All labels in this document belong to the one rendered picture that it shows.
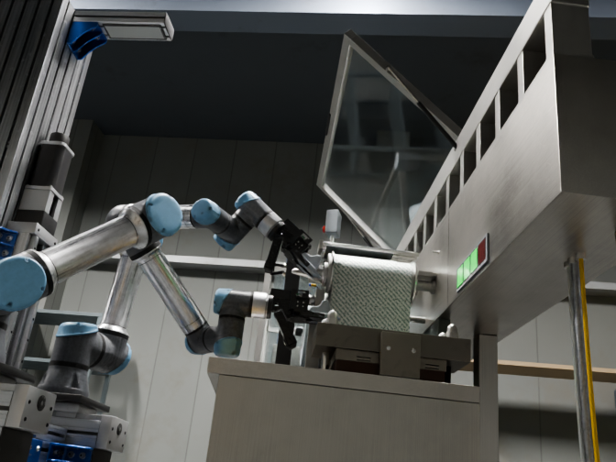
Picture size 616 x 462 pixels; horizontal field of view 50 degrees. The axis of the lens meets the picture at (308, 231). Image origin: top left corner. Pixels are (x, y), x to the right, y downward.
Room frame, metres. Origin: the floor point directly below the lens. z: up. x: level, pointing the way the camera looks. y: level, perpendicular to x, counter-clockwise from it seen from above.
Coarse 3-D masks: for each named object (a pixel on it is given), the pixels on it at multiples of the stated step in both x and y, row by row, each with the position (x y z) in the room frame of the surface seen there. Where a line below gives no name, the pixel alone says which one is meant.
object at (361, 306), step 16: (336, 288) 1.84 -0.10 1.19; (352, 288) 1.84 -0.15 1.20; (368, 288) 1.84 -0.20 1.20; (336, 304) 1.84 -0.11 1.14; (352, 304) 1.84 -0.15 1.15; (368, 304) 1.84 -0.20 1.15; (384, 304) 1.84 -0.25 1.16; (400, 304) 1.85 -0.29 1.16; (352, 320) 1.84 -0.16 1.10; (368, 320) 1.84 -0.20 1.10; (384, 320) 1.84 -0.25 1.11; (400, 320) 1.85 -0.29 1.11
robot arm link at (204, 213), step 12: (192, 204) 1.84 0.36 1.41; (204, 204) 1.78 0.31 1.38; (216, 204) 1.81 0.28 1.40; (108, 216) 1.99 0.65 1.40; (192, 216) 1.80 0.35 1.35; (204, 216) 1.78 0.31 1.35; (216, 216) 1.80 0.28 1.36; (228, 216) 1.86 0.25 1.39; (180, 228) 1.90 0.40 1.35; (216, 228) 1.85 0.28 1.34
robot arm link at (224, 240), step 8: (232, 216) 1.91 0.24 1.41; (232, 224) 1.87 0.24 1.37; (240, 224) 1.90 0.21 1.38; (224, 232) 1.87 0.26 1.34; (232, 232) 1.89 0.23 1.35; (240, 232) 1.92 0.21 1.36; (216, 240) 1.93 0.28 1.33; (224, 240) 1.92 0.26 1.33; (232, 240) 1.93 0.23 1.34; (240, 240) 1.95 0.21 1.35; (224, 248) 1.95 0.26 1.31; (232, 248) 1.96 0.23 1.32
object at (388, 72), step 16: (352, 32) 1.70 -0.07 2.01; (368, 48) 1.70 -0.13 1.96; (384, 64) 1.71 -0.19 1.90; (336, 80) 1.95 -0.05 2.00; (400, 80) 1.69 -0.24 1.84; (336, 96) 2.04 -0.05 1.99; (416, 96) 1.71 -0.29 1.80; (336, 112) 2.14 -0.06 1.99; (432, 112) 1.71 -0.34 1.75; (448, 128) 1.71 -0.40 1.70; (320, 176) 2.69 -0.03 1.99
